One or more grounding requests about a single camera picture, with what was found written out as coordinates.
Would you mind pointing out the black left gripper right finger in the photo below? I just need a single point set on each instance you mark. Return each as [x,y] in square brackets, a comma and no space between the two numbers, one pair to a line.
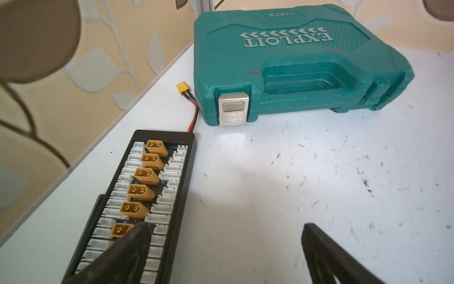
[329,263]

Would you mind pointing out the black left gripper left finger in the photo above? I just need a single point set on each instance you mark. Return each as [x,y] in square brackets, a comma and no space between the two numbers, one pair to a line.
[122,263]

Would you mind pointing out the green plastic tool case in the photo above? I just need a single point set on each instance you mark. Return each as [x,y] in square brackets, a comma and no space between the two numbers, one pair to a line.
[269,61]

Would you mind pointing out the black parallel charging board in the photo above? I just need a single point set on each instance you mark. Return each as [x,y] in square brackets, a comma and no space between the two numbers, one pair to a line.
[150,185]

